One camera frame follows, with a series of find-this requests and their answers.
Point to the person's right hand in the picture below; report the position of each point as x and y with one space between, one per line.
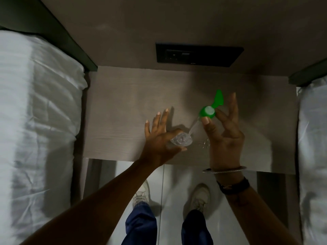
226 147

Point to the person's left hand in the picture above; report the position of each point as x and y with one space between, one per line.
155 147

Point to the person's left middle finger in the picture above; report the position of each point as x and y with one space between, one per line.
166 119

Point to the person's left little finger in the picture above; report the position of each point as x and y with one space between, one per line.
147 130

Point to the person's right thumb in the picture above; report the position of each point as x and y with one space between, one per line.
207 127

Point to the person's left thumb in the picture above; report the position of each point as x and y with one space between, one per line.
178 149

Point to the clear drinking glass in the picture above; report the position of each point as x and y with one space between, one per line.
182 140

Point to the clear bottle with green cap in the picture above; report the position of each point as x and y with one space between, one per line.
207 111

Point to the person's left forearm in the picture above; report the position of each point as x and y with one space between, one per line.
102 206

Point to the person's right forearm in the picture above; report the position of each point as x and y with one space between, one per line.
255 216

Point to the wooden nightstand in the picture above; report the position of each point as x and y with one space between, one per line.
122 112

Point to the silver bangle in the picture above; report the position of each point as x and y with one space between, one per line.
230 170

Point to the white right shoe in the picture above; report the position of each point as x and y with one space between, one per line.
199 199

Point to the white shoe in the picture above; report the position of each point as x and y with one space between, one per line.
141 193
199 199

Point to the white left shoe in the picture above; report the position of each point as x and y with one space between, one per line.
141 193

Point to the black wristband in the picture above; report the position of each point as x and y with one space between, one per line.
235 186

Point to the blue trousers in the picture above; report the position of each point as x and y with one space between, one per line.
141 227

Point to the bed with white sheet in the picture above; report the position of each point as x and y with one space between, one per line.
35 140
314 163

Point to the dark headboard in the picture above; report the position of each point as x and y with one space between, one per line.
309 73
51 25

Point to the black wall socket panel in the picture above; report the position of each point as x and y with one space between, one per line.
204 54

